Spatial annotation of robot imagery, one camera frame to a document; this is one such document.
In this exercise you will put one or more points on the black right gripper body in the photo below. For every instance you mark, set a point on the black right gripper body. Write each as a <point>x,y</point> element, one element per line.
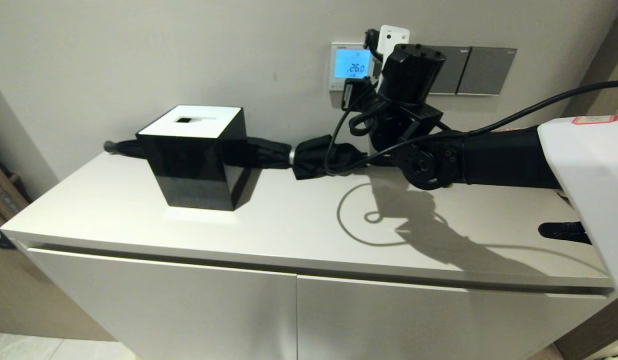
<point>411,75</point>

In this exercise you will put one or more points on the white thermostat control panel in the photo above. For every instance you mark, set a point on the white thermostat control panel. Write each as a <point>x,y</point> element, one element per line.
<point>351,67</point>

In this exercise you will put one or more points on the black tissue box white top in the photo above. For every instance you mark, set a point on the black tissue box white top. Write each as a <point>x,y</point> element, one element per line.
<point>194,170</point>

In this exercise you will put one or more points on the grey single switch plate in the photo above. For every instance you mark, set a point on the grey single switch plate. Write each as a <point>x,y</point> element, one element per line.
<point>456,70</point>
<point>489,70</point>

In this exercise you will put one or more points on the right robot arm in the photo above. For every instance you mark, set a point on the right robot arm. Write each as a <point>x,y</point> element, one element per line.
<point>504,157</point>

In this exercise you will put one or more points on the brown door frame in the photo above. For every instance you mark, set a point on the brown door frame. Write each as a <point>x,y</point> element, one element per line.
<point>604,55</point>

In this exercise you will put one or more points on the white cabinet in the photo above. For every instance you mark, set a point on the white cabinet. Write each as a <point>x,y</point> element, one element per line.
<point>264,225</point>

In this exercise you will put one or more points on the white cabinet door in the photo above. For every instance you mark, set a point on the white cabinet door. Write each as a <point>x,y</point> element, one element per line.
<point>164,305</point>
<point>429,325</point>

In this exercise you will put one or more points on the black folded umbrella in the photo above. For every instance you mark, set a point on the black folded umbrella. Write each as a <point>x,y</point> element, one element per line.
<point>309,155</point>

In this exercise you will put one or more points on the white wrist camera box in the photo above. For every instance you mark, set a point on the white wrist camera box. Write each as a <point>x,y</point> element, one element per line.
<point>394,36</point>

